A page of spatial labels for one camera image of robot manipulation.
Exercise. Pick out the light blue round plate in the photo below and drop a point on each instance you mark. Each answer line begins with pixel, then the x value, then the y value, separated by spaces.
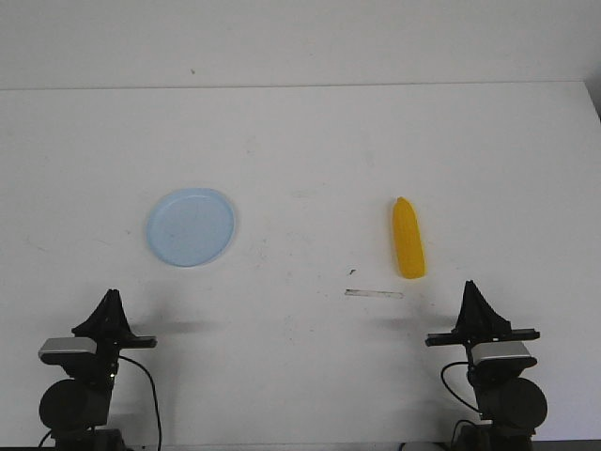
pixel 190 227

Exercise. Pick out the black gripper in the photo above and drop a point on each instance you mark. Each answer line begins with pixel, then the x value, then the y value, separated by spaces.
pixel 477 315
pixel 109 328

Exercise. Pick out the clear tape strip on table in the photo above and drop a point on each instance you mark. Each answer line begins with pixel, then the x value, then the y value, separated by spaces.
pixel 383 294

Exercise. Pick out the yellow corn cob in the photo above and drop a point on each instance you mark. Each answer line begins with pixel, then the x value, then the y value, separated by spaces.
pixel 407 240

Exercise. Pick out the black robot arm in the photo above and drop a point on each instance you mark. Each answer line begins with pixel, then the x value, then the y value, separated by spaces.
pixel 76 410
pixel 509 406

